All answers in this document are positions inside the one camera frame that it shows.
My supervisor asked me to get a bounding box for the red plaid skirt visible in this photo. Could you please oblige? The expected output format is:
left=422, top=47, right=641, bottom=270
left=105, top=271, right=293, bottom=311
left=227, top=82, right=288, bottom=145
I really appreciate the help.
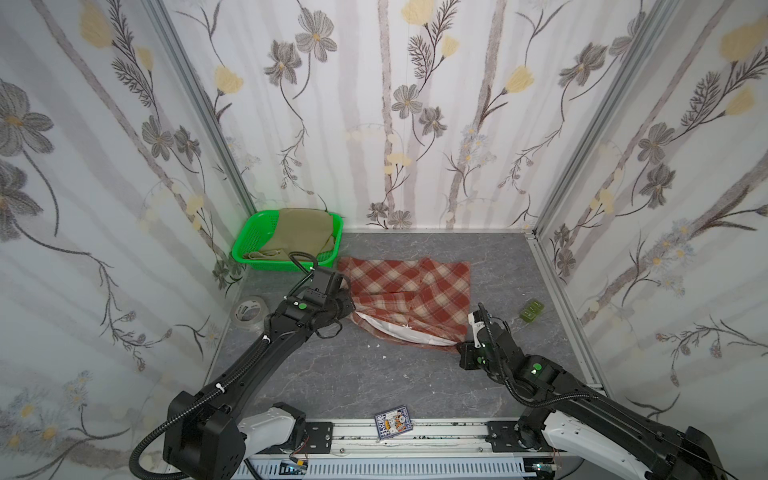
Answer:
left=338, top=257, right=471, bottom=351

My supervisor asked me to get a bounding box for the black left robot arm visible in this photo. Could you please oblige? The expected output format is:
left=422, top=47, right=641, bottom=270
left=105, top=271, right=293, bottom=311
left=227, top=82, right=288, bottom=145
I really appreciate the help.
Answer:
left=128, top=266, right=355, bottom=479

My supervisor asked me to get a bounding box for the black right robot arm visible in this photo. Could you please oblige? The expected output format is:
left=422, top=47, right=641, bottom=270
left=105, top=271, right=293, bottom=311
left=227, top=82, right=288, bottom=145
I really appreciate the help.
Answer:
left=458, top=306, right=732, bottom=479

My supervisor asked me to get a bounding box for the small green box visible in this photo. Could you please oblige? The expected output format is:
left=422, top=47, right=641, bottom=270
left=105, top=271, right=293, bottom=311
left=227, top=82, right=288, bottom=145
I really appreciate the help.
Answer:
left=518, top=299, right=545, bottom=323

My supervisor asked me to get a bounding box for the olive khaki skirt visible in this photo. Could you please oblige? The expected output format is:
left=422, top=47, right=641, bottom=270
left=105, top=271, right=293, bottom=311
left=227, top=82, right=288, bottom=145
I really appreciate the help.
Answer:
left=238, top=209, right=336, bottom=261

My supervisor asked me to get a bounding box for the clear tape roll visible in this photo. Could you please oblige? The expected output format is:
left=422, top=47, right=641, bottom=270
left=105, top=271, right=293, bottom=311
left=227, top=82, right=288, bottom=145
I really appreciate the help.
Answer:
left=230, top=296, right=269, bottom=332

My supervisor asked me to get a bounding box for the green plastic basket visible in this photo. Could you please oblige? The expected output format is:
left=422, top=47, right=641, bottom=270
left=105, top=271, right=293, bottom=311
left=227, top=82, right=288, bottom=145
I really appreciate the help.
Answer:
left=232, top=208, right=344, bottom=272

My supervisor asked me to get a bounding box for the blue patterned card box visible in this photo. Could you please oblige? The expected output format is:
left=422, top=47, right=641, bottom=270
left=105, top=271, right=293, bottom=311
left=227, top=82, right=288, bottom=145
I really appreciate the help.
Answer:
left=374, top=405, right=414, bottom=441

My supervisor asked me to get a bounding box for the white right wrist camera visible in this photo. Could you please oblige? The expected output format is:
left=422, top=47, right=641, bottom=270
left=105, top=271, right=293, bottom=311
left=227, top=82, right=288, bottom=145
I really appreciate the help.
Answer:
left=468, top=310, right=485, bottom=349

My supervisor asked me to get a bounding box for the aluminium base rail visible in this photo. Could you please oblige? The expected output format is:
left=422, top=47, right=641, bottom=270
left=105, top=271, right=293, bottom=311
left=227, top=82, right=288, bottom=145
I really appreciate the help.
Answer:
left=239, top=418, right=601, bottom=460

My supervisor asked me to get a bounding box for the white slotted cable duct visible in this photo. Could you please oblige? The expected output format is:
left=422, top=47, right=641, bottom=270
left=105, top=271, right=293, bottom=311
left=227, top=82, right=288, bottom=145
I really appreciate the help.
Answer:
left=251, top=457, right=537, bottom=479

